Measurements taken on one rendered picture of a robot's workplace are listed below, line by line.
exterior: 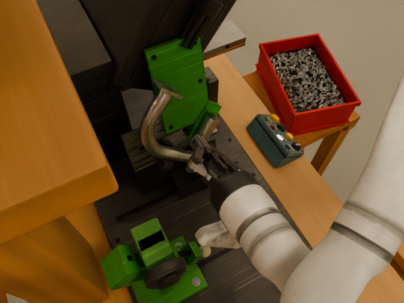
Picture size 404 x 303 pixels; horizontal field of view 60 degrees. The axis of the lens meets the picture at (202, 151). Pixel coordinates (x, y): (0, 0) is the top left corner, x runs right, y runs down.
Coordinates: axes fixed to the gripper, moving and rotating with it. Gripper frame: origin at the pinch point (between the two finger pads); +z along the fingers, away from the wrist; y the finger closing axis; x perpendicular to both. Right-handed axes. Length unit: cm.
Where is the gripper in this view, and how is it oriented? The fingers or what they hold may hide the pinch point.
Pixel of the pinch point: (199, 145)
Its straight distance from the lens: 60.3
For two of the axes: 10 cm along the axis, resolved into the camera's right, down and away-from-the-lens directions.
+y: -7.1, -2.2, -6.7
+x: -5.5, 7.6, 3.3
